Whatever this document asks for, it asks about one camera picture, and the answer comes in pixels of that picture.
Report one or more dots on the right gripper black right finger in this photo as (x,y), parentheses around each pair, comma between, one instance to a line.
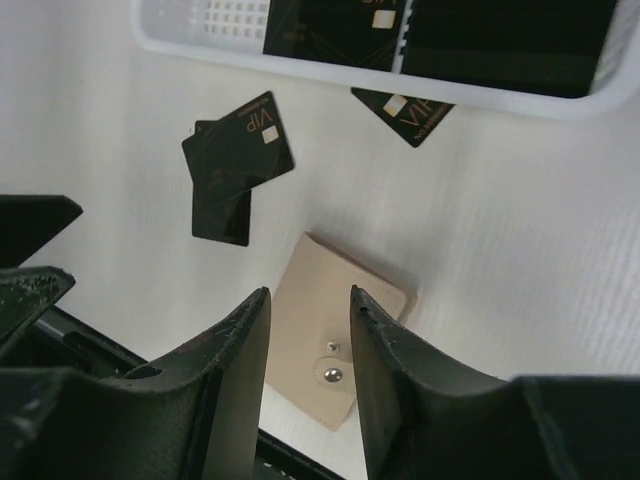
(425,415)

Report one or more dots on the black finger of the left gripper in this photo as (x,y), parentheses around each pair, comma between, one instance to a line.
(28,222)

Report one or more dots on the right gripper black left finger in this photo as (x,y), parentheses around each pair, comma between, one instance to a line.
(189,414)

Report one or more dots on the beige card holder wallet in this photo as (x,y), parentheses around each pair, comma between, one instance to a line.
(310,360)

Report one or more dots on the black VIP card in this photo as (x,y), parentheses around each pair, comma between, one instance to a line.
(242,150)
(412,118)

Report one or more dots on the white plastic basket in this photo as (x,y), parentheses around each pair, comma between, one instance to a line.
(232,33)

